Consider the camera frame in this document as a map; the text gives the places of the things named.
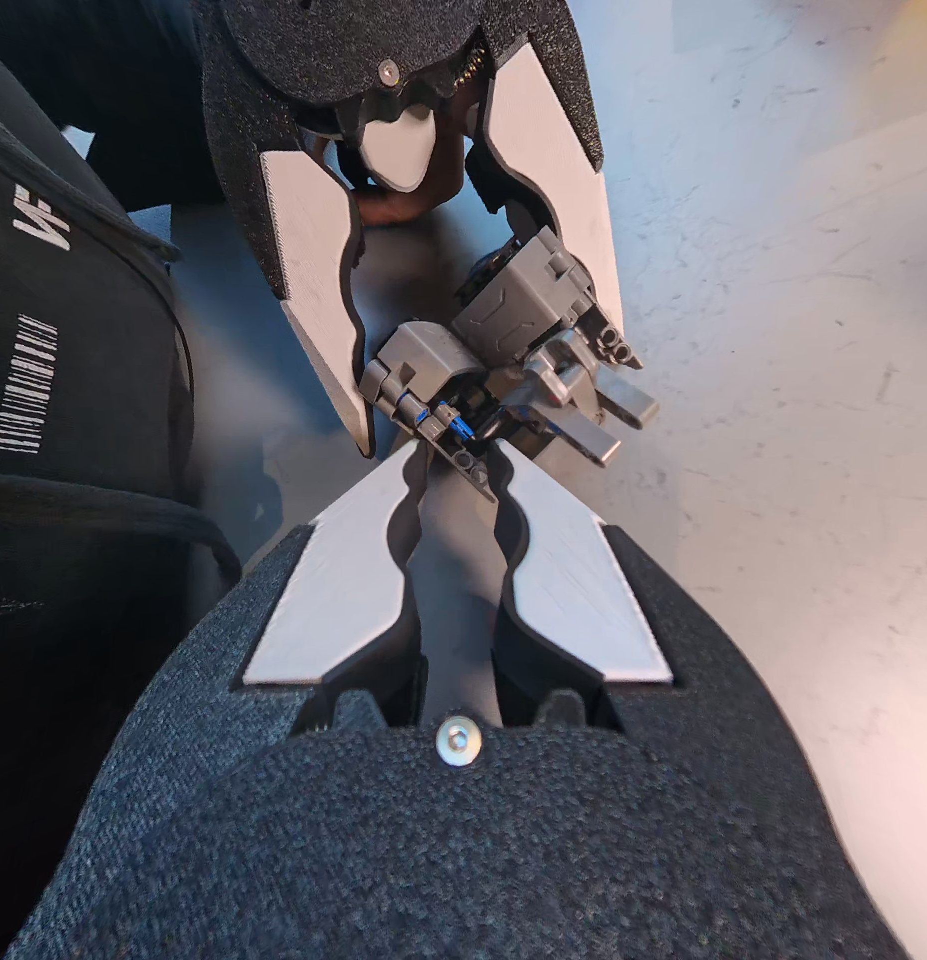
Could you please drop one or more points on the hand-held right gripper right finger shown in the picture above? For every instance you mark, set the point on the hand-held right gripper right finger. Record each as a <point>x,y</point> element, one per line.
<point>583,600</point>

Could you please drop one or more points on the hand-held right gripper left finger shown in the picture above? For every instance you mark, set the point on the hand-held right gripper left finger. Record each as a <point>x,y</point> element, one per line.
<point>336,592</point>

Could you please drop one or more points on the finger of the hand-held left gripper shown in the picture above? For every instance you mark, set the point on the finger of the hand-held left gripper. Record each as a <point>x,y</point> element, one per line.
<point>313,262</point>
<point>553,150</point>

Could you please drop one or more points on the grey motor block assembly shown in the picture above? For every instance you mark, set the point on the grey motor block assembly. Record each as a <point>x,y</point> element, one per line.
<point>516,300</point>

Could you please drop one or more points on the person's left forearm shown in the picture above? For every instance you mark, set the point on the person's left forearm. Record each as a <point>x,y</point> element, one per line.
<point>133,75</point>

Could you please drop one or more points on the grey desk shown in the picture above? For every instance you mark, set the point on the grey desk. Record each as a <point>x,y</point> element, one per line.
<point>771,375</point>

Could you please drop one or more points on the person's left hand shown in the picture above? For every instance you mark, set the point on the person's left hand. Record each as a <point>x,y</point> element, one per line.
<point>403,210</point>

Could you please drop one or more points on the person's black hoodie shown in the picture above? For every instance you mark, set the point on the person's black hoodie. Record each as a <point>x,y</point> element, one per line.
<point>73,375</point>

